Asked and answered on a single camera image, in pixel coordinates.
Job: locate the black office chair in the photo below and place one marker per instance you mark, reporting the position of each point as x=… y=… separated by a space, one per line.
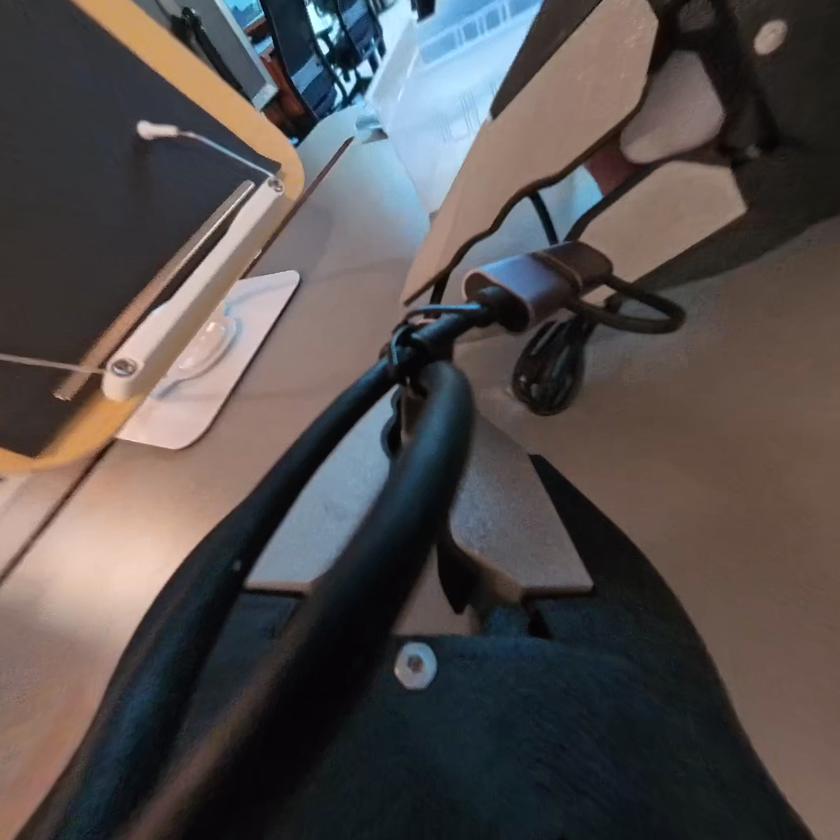
x=348 y=46

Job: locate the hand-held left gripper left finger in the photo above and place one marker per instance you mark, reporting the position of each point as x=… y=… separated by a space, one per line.
x=328 y=499

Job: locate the black clamp rod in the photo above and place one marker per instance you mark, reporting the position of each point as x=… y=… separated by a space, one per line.
x=197 y=33

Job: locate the grey tethered usb adapter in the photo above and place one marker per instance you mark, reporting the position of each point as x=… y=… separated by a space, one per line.
x=577 y=262

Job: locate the black board with wooden edge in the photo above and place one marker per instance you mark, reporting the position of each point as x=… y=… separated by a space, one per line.
x=79 y=197

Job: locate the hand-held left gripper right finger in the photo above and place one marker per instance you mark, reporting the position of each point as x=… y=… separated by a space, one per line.
x=518 y=525

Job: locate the grey desk partition panel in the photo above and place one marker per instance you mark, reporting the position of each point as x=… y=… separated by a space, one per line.
x=246 y=62

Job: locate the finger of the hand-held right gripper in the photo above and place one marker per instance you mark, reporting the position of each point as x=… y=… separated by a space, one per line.
x=558 y=98
x=669 y=210

